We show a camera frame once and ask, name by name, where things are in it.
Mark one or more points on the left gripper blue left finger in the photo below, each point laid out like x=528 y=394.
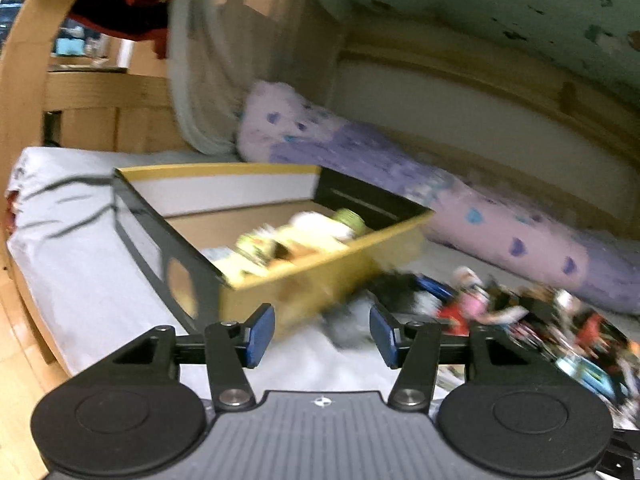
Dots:
x=230 y=348

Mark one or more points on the grey bed sheet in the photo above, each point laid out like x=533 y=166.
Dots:
x=110 y=245

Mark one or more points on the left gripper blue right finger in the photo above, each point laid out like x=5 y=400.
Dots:
x=413 y=349

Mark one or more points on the yellow plush toy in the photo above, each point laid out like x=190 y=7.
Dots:
x=307 y=233

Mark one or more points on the green knitted ball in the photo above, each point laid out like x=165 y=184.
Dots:
x=350 y=219

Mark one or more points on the grey mosquito net curtain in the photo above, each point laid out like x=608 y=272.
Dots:
x=217 y=50

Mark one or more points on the wooden bed frame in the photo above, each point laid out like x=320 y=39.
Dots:
x=534 y=99

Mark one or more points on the purple heart-pattern rolled quilt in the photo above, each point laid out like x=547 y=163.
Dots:
x=280 y=126

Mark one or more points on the yellow cardboard box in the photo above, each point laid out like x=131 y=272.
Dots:
x=217 y=240

